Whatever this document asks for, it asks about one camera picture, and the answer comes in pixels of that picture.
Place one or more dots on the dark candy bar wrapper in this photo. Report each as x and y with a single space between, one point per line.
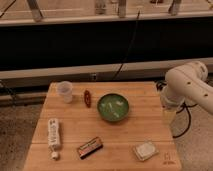
89 147

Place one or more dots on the clear plastic cup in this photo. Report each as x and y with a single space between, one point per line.
64 90

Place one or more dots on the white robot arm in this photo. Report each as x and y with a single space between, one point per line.
183 82

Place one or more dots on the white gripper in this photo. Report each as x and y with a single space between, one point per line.
170 101

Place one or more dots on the small brown oblong object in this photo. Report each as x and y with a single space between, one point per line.
87 98

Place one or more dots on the white sponge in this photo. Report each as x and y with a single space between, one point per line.
145 150

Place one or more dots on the green ceramic bowl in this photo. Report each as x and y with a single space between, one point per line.
113 107

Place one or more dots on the white toothpaste tube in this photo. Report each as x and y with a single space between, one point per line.
54 143

